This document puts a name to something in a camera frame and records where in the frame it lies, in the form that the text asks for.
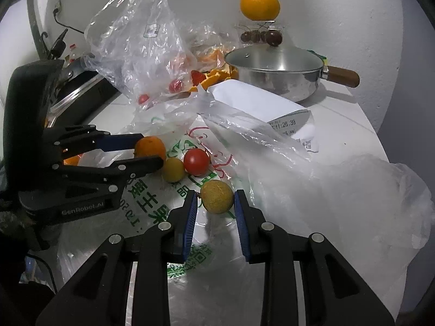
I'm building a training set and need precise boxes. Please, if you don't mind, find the yellow green small fruit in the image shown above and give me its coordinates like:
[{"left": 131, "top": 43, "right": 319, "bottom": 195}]
[{"left": 161, "top": 158, "right": 186, "bottom": 183}]

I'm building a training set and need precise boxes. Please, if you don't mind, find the green yellow jujube fruit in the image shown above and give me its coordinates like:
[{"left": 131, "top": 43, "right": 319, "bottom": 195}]
[{"left": 200, "top": 180, "right": 234, "bottom": 214}]

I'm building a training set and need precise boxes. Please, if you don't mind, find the red cherry tomato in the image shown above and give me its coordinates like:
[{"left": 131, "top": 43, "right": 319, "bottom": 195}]
[{"left": 183, "top": 148, "right": 210, "bottom": 176}]

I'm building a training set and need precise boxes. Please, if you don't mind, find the induction cooktop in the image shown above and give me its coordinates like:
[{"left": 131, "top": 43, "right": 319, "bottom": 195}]
[{"left": 45, "top": 71, "right": 120, "bottom": 127}]

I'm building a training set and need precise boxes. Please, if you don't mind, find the black frying pan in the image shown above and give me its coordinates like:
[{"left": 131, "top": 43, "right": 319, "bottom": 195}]
[{"left": 58, "top": 57, "right": 97, "bottom": 85}]

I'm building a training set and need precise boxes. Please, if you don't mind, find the red cap sauce bottle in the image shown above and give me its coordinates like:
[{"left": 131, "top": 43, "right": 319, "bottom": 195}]
[{"left": 69, "top": 43, "right": 77, "bottom": 62}]

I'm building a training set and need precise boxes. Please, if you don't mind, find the printed white plastic bag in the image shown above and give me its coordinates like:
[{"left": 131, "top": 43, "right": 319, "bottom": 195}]
[{"left": 58, "top": 95, "right": 434, "bottom": 325}]

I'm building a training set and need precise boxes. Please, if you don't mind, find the clear crumpled plastic bag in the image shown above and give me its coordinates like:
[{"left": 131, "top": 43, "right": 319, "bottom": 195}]
[{"left": 83, "top": 0, "right": 239, "bottom": 108}]

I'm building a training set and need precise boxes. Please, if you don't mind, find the white paper receipt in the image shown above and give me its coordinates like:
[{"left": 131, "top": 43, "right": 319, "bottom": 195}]
[{"left": 208, "top": 80, "right": 319, "bottom": 153}]

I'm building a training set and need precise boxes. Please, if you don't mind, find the orange peel pile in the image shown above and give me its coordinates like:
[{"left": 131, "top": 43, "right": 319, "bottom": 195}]
[{"left": 189, "top": 48, "right": 239, "bottom": 92}]

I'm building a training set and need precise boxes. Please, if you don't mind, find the yellow green sponge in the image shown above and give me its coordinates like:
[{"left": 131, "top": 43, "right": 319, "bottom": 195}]
[{"left": 307, "top": 49, "right": 328, "bottom": 65}]

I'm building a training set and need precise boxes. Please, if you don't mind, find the clear box of chestnuts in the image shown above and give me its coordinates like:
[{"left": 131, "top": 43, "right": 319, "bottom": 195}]
[{"left": 235, "top": 20, "right": 285, "bottom": 47}]

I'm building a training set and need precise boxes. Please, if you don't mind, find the large orange on box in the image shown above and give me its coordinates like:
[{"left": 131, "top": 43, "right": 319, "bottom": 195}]
[{"left": 240, "top": 0, "right": 280, "bottom": 21}]

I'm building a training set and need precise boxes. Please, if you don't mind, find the black power cable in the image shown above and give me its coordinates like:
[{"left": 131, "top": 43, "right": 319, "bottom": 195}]
[{"left": 52, "top": 6, "right": 85, "bottom": 36}]

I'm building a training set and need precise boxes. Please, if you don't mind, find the white wall socket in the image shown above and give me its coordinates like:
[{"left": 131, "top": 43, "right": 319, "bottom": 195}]
[{"left": 53, "top": 0, "right": 62, "bottom": 14}]

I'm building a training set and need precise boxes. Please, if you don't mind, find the steel saucepan with wooden handle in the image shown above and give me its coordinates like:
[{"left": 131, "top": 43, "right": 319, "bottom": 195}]
[{"left": 225, "top": 44, "right": 360, "bottom": 102}]

